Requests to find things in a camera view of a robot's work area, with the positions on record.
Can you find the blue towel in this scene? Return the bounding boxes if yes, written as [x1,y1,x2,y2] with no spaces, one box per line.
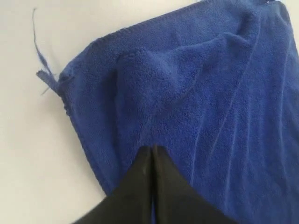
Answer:
[37,0,299,224]

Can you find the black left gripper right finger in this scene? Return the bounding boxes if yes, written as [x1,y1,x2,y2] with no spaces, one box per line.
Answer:
[152,146,236,224]

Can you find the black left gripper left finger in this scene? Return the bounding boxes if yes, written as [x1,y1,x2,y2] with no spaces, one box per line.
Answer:
[75,146,152,224]

